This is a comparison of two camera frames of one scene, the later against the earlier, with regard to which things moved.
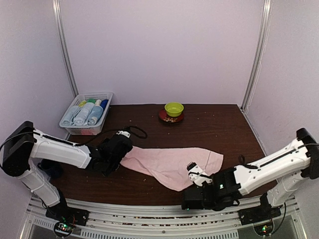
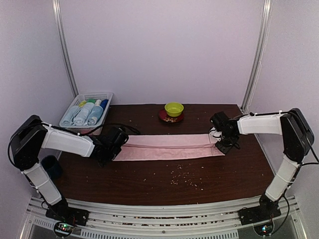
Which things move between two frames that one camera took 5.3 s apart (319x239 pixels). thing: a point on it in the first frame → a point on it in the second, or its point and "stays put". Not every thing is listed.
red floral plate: x=164 y=116 stays put
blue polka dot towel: x=96 y=112 stays put
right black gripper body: x=213 y=207 → x=228 y=142
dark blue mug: x=54 y=169 stays put
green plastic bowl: x=174 y=109 stays put
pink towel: x=168 y=165 → x=167 y=146
